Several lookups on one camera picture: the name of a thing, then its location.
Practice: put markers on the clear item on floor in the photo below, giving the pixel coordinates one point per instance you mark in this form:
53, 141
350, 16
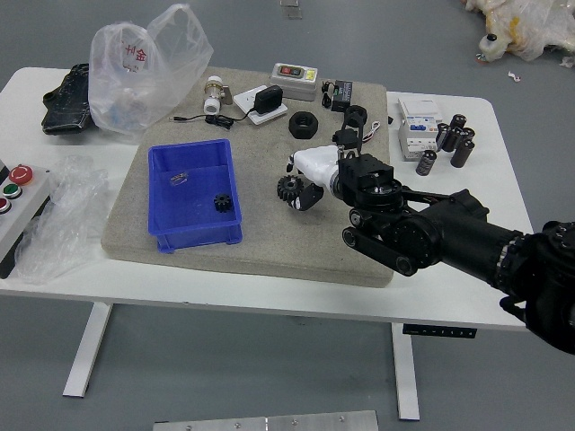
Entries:
291, 9

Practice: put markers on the crumpled clear plastic bag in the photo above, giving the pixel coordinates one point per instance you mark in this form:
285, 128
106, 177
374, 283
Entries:
63, 224

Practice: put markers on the black case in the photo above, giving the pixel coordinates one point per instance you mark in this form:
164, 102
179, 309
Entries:
63, 108

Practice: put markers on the white table leg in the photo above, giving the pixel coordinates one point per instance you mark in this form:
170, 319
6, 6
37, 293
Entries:
87, 350
405, 372

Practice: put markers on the black module green terminal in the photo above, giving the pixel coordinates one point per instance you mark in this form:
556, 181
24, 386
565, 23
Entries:
341, 96

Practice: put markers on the small white scrap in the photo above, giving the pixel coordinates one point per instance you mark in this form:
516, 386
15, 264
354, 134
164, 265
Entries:
514, 76

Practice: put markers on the white plastic bag red print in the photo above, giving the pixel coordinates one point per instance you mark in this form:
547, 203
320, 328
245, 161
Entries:
135, 90

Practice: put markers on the grey-brown mat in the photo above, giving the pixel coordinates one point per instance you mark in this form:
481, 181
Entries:
269, 242

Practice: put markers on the big black gear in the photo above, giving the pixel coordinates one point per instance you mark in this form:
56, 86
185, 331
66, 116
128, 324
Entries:
289, 190

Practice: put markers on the blue plastic box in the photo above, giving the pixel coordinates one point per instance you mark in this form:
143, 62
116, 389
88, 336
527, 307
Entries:
188, 211

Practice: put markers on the black table control panel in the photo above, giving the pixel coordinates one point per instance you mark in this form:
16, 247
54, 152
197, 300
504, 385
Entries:
440, 331

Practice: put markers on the large dark brown capacitor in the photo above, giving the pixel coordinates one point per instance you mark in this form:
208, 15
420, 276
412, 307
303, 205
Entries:
462, 155

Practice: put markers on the grey push-button control box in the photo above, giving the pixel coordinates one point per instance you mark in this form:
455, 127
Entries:
18, 211

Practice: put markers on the brass valve white fittings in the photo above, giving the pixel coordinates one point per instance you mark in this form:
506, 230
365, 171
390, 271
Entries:
212, 94

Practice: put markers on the white wall socket plate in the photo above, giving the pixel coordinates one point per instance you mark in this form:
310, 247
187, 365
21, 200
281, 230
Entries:
245, 101

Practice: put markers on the black power adapter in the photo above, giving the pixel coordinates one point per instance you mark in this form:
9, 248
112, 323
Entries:
268, 99

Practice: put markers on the small black gear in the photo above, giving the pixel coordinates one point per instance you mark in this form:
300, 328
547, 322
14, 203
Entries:
222, 203

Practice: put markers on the small clear packet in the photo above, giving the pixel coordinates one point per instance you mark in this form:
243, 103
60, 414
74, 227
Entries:
178, 178

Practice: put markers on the black cylindrical capacitor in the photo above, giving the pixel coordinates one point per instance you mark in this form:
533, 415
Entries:
458, 120
444, 137
426, 164
469, 133
454, 139

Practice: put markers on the large black hex nut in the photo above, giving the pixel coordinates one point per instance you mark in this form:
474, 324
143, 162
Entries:
303, 125

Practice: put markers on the plush toy in plastic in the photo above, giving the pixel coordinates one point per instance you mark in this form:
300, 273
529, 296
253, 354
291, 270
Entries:
525, 27

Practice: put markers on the small black round nut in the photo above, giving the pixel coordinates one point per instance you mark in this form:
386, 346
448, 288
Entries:
363, 119

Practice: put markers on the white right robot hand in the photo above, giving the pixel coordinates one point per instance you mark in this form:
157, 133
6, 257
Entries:
316, 164

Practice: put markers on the white circuit breaker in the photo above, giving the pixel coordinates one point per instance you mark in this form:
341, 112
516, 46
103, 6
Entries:
415, 121

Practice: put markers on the grey switch box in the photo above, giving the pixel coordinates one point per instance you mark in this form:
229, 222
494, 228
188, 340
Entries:
294, 83

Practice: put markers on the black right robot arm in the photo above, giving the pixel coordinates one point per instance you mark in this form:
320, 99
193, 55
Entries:
449, 233

